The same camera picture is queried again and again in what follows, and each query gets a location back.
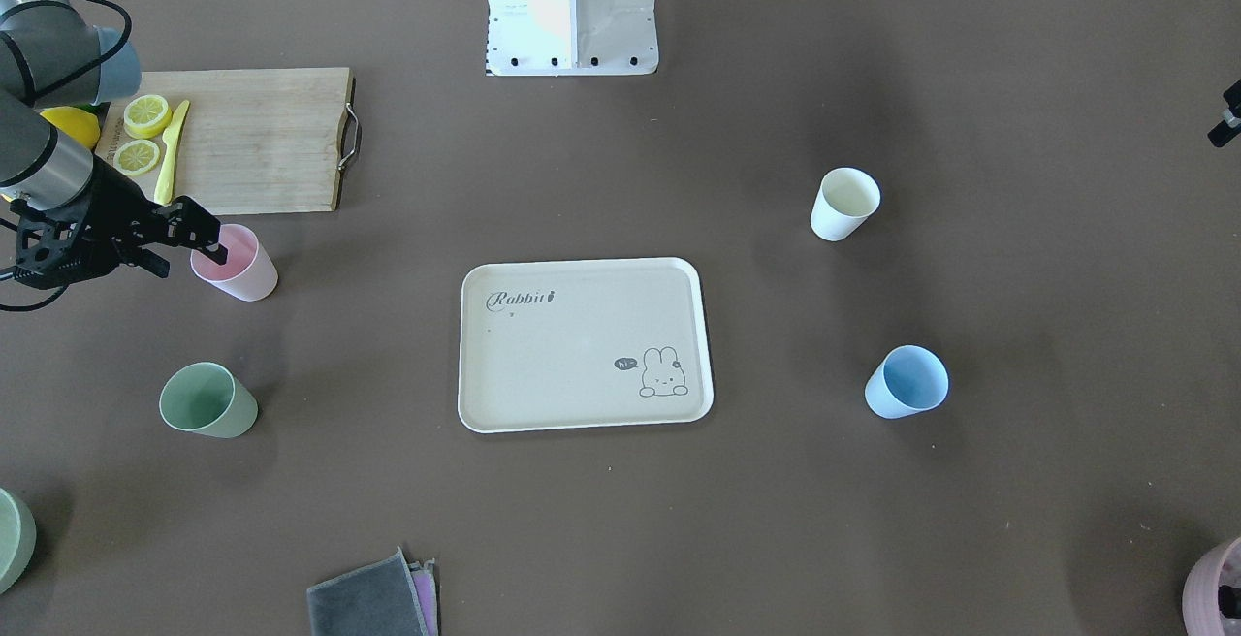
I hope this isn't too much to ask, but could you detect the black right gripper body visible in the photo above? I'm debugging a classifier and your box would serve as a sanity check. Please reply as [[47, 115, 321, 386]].
[[10, 163, 164, 289]]

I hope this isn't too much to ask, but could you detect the pink cup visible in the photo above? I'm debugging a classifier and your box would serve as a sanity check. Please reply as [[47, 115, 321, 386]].
[[190, 222, 278, 302]]

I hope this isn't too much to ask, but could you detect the cream white cup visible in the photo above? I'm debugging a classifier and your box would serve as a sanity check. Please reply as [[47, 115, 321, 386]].
[[810, 166, 881, 241]]

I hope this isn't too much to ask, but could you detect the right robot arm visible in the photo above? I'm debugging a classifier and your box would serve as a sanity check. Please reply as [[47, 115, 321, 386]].
[[1, 0, 230, 294]]

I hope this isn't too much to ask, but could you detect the cream rabbit tray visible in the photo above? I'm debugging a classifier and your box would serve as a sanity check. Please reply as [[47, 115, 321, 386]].
[[458, 257, 715, 434]]

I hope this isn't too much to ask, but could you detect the yellow plastic knife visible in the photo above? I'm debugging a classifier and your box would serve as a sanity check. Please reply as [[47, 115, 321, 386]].
[[151, 101, 191, 205]]

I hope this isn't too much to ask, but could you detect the lemon half slice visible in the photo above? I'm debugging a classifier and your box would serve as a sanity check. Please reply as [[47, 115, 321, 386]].
[[112, 140, 161, 176], [122, 94, 172, 140]]

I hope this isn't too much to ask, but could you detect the wooden cutting board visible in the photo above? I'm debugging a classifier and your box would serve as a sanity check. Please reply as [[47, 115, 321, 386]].
[[138, 67, 355, 216]]

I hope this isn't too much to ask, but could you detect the green cup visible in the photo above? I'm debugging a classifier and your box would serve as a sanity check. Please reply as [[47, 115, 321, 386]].
[[159, 361, 261, 438]]

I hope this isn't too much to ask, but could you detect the green bowl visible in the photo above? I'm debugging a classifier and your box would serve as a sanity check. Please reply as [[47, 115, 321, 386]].
[[1, 489, 37, 593]]

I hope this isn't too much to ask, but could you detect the light blue cup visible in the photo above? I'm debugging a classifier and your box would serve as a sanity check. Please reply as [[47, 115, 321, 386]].
[[864, 344, 951, 420]]

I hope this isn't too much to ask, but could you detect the grey folded cloth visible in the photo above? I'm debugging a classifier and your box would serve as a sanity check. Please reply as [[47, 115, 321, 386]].
[[307, 549, 441, 635]]

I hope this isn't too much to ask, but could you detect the pink bowl with ice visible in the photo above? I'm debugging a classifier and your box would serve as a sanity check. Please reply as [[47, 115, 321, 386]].
[[1181, 538, 1240, 635]]

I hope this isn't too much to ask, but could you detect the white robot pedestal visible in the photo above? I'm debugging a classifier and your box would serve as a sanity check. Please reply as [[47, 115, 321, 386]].
[[485, 0, 660, 77]]

